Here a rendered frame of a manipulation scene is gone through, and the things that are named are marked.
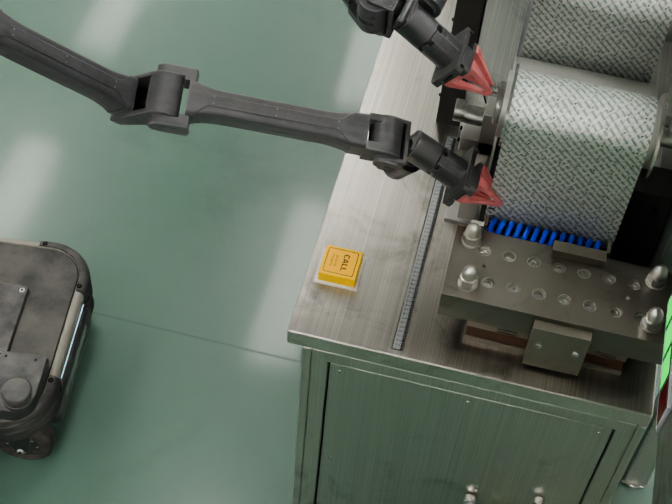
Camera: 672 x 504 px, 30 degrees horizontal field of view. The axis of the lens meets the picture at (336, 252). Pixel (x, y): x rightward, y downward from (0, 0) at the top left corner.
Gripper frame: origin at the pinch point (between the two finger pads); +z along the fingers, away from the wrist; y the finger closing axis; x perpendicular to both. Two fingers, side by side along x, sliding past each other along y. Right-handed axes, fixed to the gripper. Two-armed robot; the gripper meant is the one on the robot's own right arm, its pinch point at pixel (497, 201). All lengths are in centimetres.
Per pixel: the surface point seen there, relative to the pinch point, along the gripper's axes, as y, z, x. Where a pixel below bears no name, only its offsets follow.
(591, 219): 0.3, 14.0, 9.1
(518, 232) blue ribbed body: 3.3, 5.8, -0.4
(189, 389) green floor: -10, -2, -125
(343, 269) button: 11.5, -14.1, -25.0
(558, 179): 0.3, 3.4, 12.5
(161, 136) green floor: -92, -33, -142
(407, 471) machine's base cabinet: 26, 24, -52
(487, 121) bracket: -7.0, -10.2, 7.9
